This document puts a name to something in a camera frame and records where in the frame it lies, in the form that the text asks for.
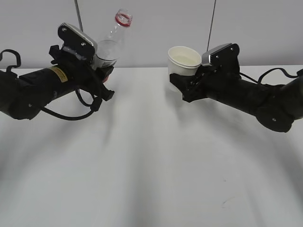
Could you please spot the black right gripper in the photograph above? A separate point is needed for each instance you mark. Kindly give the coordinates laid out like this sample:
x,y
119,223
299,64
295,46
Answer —
x,y
207,80

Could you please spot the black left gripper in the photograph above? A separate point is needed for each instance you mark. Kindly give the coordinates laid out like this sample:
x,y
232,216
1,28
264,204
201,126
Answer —
x,y
81,75

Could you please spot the white paper cup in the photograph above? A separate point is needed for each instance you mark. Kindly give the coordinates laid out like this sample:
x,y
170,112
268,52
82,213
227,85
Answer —
x,y
184,61

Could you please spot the Nongfu Spring water bottle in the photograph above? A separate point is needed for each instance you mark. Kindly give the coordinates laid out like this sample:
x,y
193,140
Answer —
x,y
111,44

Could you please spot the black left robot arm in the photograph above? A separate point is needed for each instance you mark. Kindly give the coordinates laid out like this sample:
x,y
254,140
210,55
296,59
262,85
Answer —
x,y
25,96

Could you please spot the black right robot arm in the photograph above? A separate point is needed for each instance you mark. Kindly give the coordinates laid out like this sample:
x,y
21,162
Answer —
x,y
276,107

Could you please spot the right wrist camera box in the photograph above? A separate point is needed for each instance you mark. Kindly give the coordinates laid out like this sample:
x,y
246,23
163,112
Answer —
x,y
223,58

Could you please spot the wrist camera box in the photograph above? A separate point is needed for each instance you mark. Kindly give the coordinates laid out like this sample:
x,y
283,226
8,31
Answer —
x,y
77,42
223,58

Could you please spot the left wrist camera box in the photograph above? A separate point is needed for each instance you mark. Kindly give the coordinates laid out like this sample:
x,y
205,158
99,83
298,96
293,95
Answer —
x,y
77,42

